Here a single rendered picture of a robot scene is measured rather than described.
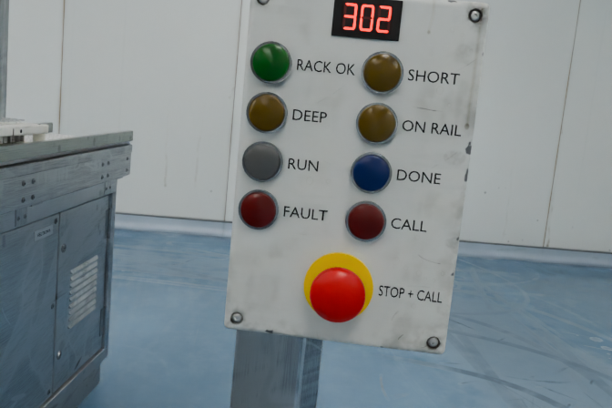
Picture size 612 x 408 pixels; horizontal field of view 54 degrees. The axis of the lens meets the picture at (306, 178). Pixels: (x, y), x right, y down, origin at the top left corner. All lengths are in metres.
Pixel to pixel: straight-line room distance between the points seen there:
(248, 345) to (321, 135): 0.21
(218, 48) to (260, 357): 3.80
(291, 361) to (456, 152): 0.23
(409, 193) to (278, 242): 0.10
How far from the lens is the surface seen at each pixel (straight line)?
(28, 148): 1.46
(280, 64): 0.44
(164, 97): 4.31
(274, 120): 0.44
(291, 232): 0.45
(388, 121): 0.43
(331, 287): 0.43
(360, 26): 0.44
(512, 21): 4.60
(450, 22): 0.45
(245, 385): 0.57
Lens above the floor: 1.02
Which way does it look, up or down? 8 degrees down
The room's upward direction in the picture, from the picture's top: 5 degrees clockwise
